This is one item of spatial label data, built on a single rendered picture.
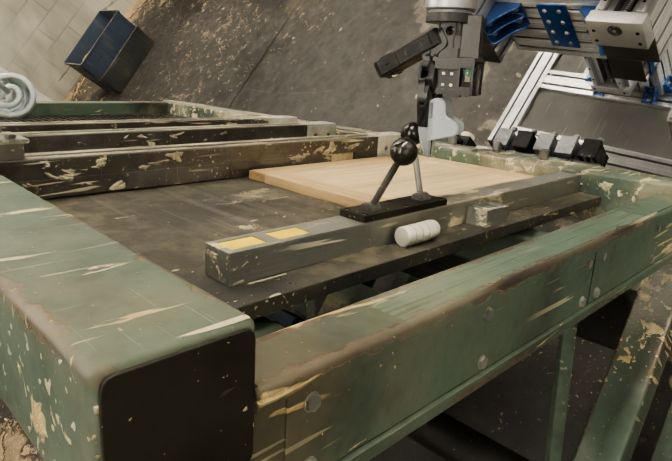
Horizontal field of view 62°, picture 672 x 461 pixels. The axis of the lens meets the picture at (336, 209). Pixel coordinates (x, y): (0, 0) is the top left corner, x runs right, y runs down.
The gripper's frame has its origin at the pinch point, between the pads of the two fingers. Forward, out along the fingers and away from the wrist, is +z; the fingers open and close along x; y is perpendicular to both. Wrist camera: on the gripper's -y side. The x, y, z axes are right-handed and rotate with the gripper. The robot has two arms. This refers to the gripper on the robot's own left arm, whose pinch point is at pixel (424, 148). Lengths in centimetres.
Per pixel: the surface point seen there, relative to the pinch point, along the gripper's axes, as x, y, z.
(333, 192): 7.5, -18.7, 11.0
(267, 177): 13.7, -37.0, 11.5
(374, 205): -12.2, -3.1, 7.3
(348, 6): 275, -138, -52
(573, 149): 75, 19, 6
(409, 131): -1.2, -2.3, -2.5
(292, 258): -28.2, -7.3, 11.4
